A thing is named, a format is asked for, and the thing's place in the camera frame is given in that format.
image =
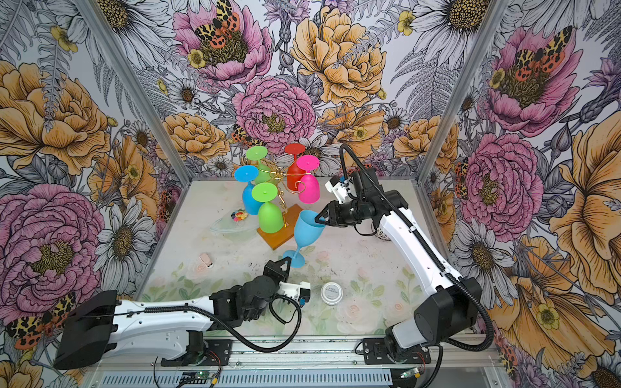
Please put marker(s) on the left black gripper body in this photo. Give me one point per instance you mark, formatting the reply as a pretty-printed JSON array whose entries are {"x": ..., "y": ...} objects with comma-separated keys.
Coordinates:
[{"x": 279, "y": 279}]

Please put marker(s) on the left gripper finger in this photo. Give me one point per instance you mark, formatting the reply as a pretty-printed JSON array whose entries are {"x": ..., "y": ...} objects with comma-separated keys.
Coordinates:
[
  {"x": 273, "y": 269},
  {"x": 284, "y": 266}
]

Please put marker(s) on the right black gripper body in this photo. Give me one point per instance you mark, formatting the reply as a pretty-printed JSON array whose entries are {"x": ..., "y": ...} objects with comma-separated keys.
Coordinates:
[{"x": 351, "y": 212}]

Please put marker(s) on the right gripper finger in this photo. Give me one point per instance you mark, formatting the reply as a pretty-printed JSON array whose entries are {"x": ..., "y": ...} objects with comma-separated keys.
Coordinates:
[
  {"x": 331, "y": 207},
  {"x": 327, "y": 219}
]

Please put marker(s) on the light blue wine glass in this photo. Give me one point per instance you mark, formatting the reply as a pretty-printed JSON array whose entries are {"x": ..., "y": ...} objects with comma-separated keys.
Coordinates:
[{"x": 306, "y": 232}]

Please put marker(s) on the magenta wine glass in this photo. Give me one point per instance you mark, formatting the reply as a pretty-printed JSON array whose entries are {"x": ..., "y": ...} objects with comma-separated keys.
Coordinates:
[{"x": 309, "y": 187}]

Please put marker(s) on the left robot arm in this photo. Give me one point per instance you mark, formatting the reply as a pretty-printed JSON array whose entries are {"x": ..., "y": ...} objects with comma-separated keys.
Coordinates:
[{"x": 106, "y": 326}]

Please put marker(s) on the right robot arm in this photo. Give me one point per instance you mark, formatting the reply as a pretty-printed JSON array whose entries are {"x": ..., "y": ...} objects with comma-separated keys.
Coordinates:
[{"x": 452, "y": 312}]

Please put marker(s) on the orange wooden rack base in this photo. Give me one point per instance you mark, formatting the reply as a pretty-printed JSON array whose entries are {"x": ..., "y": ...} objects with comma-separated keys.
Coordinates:
[{"x": 284, "y": 234}]

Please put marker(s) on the front green wine glass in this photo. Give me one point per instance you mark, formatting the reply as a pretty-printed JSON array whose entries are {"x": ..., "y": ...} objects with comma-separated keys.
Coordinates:
[{"x": 270, "y": 216}]

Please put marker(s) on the green wine glass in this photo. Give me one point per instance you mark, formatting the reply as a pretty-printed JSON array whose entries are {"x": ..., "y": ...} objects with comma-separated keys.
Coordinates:
[
  {"x": 256, "y": 155},
  {"x": 270, "y": 216}
]

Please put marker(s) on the red wine glass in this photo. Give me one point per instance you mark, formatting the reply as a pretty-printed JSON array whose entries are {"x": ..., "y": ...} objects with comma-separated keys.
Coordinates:
[{"x": 294, "y": 173}]

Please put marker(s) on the cyan wine glass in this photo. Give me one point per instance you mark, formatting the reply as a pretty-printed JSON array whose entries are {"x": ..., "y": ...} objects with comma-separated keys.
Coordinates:
[{"x": 246, "y": 175}]

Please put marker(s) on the back green wine glass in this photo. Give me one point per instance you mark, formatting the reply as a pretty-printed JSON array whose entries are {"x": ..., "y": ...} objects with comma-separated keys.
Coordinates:
[{"x": 256, "y": 155}]

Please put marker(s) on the white mesh sink strainer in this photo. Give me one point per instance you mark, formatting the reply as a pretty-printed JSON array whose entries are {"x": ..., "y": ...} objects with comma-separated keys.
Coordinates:
[{"x": 380, "y": 234}]

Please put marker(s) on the white round jar lid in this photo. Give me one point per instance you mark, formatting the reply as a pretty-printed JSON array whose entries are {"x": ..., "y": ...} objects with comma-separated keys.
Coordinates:
[{"x": 331, "y": 293}]

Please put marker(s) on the small pink white object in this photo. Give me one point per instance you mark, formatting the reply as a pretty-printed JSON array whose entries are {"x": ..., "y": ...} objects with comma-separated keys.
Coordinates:
[{"x": 206, "y": 260}]

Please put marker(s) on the clear dish with candies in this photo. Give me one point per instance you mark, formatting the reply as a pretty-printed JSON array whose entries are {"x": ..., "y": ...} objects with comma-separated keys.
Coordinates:
[{"x": 238, "y": 221}]

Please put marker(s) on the gold wire glass rack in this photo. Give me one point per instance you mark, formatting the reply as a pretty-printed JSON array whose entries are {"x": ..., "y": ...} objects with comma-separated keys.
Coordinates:
[{"x": 280, "y": 201}]

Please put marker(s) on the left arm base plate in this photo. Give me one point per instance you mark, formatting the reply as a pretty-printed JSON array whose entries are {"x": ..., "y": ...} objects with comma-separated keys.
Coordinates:
[{"x": 215, "y": 352}]

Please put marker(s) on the aluminium front rail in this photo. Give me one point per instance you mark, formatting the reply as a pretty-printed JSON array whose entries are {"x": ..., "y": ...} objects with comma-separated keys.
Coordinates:
[{"x": 309, "y": 361}]

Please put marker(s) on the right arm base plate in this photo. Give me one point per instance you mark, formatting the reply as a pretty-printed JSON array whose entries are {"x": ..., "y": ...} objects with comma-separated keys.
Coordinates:
[{"x": 384, "y": 351}]

